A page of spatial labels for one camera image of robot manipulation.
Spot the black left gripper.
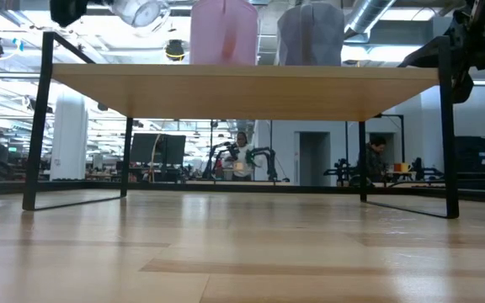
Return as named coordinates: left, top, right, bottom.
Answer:
left=49, top=0, right=89, bottom=28

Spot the large clear glass cup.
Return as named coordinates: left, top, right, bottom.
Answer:
left=109, top=0, right=172, bottom=36

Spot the pink plastic cup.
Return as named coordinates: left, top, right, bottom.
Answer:
left=189, top=0, right=260, bottom=66

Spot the grey plastic cup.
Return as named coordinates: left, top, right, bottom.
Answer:
left=275, top=3, right=345, bottom=67

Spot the white round column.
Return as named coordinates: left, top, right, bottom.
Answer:
left=49, top=93, right=89, bottom=182

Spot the black computer monitor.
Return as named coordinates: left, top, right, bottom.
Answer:
left=129, top=132, right=187, bottom=167

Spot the black storage cabinet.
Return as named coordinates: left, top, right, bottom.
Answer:
left=455, top=135, right=485, bottom=191

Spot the black table edge rail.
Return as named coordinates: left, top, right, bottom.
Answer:
left=0, top=178, right=485, bottom=205

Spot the silver ceiling air duct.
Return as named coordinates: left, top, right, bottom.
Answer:
left=343, top=0, right=397, bottom=41

